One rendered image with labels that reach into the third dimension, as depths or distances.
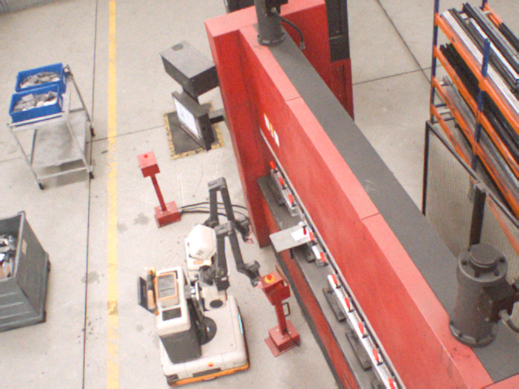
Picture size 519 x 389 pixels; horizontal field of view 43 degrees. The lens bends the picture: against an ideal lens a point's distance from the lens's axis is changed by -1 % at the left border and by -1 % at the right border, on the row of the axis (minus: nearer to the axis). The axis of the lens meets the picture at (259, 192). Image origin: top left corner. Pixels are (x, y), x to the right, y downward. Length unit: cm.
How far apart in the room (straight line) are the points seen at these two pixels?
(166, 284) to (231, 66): 167
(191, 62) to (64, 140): 281
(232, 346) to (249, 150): 157
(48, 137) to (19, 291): 235
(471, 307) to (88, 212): 510
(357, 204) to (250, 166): 231
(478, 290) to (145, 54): 732
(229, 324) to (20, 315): 191
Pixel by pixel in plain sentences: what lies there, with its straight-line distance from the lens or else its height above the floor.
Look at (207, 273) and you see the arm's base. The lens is 450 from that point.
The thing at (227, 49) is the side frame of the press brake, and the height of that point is 217.
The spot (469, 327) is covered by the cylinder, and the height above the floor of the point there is 240.
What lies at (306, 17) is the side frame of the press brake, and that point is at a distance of 488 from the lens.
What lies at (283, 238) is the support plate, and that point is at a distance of 490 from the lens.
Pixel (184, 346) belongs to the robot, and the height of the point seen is 50.
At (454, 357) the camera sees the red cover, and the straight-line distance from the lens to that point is 277.
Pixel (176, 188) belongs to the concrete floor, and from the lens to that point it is 698.
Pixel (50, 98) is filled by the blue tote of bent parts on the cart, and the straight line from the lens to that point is 715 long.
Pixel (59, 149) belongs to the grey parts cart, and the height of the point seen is 33.
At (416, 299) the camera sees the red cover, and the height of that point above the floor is 230.
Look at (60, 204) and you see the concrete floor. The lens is 732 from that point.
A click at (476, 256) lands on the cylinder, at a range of 247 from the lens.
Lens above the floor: 467
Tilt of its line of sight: 44 degrees down
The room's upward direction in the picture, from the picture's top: 11 degrees counter-clockwise
